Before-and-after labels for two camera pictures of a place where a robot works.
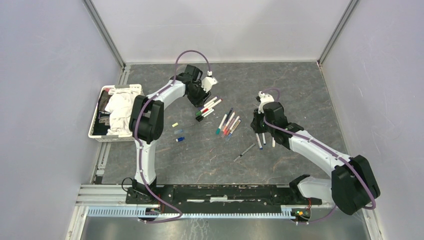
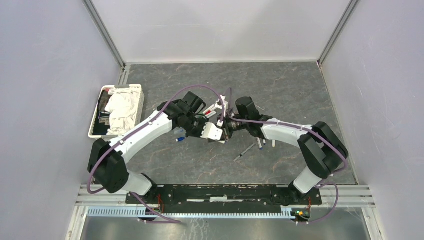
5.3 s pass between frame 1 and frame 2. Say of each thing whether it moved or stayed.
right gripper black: moved
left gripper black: moved
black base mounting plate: stayed
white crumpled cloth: stayed
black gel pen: stayed
